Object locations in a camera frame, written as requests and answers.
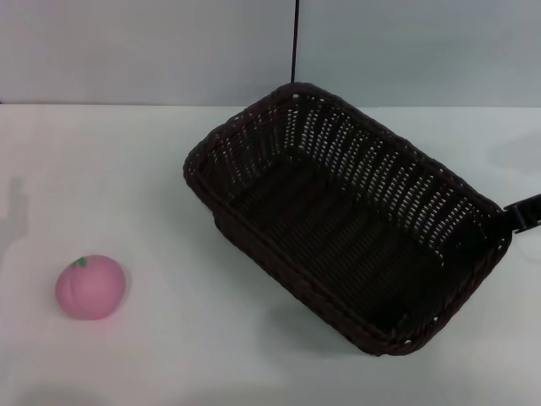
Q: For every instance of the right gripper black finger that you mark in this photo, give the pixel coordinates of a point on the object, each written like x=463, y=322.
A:
x=472, y=241
x=526, y=215

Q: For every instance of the black woven rectangular basket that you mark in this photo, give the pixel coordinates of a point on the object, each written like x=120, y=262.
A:
x=321, y=228

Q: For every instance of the pink toy peach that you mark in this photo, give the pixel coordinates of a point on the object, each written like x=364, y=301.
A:
x=93, y=292

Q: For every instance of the black vertical wall strip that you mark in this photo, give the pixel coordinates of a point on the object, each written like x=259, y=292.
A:
x=294, y=38

